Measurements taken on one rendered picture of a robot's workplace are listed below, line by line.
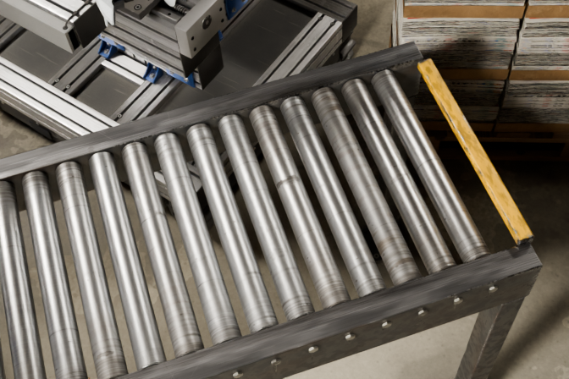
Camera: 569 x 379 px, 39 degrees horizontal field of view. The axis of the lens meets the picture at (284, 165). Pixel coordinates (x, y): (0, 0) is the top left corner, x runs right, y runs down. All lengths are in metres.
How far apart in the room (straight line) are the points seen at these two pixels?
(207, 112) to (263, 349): 0.50
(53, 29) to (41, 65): 0.67
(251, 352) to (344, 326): 0.16
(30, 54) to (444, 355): 1.52
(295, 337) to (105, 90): 1.32
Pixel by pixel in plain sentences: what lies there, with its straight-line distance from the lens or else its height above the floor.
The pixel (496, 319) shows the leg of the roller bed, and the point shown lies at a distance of 1.60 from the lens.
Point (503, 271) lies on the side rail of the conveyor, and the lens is 1.43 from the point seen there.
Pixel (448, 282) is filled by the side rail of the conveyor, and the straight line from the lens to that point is 1.41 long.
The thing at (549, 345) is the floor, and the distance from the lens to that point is 2.28.
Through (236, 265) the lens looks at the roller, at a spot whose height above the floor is 0.80.
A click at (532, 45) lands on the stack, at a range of 2.14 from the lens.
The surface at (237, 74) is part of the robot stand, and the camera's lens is 2.44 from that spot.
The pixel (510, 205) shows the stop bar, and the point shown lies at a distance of 1.47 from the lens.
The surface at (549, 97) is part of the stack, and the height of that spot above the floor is 0.30.
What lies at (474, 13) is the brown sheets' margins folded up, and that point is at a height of 0.62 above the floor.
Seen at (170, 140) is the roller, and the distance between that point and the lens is 1.58.
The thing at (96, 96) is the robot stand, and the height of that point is 0.21.
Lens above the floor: 2.05
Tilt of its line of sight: 56 degrees down
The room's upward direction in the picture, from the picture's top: 5 degrees counter-clockwise
